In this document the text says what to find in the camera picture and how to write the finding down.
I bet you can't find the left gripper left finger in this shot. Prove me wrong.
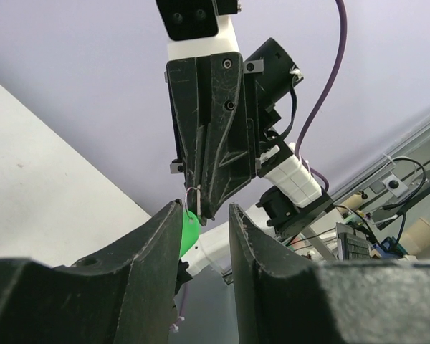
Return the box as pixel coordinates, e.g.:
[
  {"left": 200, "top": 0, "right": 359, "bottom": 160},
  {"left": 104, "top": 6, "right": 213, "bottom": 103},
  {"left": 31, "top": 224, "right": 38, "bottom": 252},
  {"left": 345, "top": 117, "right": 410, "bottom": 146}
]
[{"left": 0, "top": 200, "right": 183, "bottom": 343}]

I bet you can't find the silver key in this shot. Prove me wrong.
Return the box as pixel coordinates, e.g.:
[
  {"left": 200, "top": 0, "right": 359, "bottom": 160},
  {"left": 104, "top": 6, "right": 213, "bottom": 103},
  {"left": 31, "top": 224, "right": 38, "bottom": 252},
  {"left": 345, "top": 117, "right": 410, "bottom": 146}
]
[{"left": 196, "top": 185, "right": 204, "bottom": 224}]

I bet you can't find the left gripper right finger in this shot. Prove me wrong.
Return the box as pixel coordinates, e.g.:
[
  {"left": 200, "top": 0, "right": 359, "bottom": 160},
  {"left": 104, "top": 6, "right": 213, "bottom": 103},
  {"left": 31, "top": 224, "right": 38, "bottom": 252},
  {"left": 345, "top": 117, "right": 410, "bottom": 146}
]
[{"left": 229, "top": 204, "right": 430, "bottom": 343}]

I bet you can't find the metal keyring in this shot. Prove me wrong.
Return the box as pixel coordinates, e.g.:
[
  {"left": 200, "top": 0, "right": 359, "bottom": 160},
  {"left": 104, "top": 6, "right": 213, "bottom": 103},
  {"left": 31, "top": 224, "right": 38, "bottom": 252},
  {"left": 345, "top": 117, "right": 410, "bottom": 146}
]
[{"left": 184, "top": 186, "right": 197, "bottom": 218}]

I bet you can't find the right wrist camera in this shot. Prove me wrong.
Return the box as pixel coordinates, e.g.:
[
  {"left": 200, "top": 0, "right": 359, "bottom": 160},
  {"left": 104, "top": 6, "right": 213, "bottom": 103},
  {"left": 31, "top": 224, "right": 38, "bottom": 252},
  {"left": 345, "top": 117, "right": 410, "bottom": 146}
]
[{"left": 156, "top": 0, "right": 241, "bottom": 61}]

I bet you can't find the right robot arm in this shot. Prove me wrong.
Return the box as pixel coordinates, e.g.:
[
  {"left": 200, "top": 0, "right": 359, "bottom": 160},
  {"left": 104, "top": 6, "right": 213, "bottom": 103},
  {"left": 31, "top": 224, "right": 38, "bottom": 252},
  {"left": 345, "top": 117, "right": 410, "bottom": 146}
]
[{"left": 165, "top": 39, "right": 331, "bottom": 238}]

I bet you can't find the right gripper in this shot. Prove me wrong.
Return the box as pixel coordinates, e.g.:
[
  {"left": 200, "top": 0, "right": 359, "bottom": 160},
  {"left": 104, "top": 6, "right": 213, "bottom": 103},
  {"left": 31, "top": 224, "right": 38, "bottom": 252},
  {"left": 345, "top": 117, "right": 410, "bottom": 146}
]
[{"left": 165, "top": 52, "right": 283, "bottom": 219}]

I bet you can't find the black keyboard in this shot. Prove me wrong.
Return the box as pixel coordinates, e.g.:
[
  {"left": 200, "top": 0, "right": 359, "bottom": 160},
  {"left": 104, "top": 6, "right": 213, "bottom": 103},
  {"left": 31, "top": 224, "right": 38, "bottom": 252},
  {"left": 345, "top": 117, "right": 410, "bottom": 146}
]
[{"left": 335, "top": 223, "right": 371, "bottom": 261}]

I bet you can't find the green key tag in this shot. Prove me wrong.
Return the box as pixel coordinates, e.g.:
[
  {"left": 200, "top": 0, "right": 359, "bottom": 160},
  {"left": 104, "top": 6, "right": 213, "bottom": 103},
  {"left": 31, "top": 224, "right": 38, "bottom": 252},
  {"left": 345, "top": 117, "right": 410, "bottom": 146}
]
[{"left": 179, "top": 211, "right": 201, "bottom": 258}]

